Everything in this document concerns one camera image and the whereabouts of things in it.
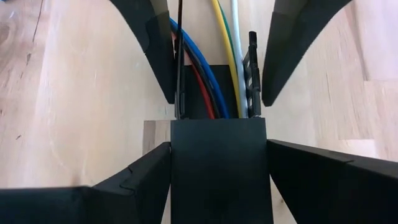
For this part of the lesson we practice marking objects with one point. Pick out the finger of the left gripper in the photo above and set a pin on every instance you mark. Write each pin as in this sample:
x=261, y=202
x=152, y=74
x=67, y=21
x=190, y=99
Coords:
x=289, y=46
x=155, y=37

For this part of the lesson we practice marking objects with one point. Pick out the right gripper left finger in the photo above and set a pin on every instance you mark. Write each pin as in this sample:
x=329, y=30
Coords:
x=77, y=207

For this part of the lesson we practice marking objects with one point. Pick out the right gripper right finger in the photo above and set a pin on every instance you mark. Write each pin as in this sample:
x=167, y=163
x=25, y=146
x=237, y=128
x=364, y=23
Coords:
x=342, y=193

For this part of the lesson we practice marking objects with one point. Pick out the black zip tie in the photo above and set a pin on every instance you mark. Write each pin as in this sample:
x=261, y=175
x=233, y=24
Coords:
x=180, y=46

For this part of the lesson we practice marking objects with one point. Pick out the black duct cover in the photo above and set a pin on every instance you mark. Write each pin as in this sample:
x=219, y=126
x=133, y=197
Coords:
x=220, y=171

